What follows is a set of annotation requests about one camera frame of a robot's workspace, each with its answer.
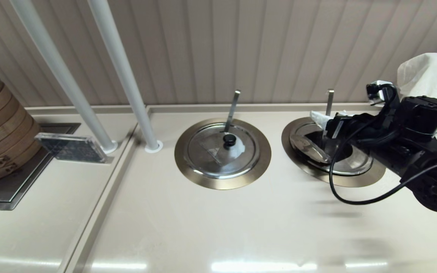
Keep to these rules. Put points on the recessed steel steamer tray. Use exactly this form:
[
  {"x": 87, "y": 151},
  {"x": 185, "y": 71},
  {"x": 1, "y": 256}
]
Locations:
[{"x": 6, "y": 193}]

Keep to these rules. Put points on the round steel pot lid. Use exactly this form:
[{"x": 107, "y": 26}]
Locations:
[
  {"x": 203, "y": 167},
  {"x": 357, "y": 165}
]

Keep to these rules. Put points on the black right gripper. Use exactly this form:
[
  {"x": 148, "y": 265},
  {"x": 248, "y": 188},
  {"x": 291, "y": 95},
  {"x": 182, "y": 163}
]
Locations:
[{"x": 359, "y": 131}]

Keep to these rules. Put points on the hinged lid flap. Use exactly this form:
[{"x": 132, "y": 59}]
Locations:
[
  {"x": 309, "y": 148},
  {"x": 212, "y": 149}
]

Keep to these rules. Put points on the clear acrylic sign plate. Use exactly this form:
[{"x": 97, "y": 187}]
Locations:
[{"x": 72, "y": 148}]

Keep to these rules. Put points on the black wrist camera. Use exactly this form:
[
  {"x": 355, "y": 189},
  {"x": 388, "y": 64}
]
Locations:
[{"x": 378, "y": 91}]

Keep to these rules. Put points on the long grey metal pole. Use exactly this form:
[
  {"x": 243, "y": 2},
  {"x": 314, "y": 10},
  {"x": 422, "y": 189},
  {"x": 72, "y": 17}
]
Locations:
[
  {"x": 57, "y": 64},
  {"x": 121, "y": 64}
]

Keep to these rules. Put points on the white pole base flange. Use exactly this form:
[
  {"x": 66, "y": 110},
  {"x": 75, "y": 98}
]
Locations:
[
  {"x": 111, "y": 148},
  {"x": 154, "y": 148}
]

